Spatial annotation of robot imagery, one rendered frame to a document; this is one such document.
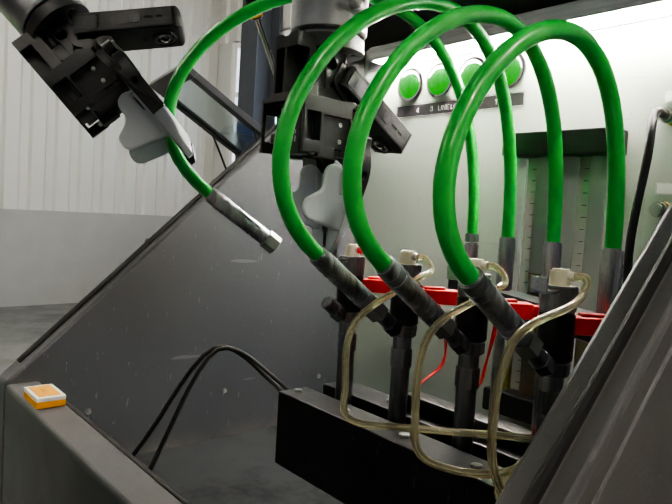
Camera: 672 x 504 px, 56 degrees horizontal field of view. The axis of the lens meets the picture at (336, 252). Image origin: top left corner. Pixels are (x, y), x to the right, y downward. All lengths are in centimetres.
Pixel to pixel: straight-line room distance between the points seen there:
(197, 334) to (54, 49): 42
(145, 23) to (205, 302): 40
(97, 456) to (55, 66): 39
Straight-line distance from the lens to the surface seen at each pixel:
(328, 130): 61
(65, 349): 87
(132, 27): 74
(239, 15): 73
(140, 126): 69
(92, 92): 71
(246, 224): 71
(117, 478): 57
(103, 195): 758
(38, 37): 76
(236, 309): 96
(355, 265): 66
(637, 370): 39
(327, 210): 62
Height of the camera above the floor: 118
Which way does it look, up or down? 4 degrees down
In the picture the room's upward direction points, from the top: 4 degrees clockwise
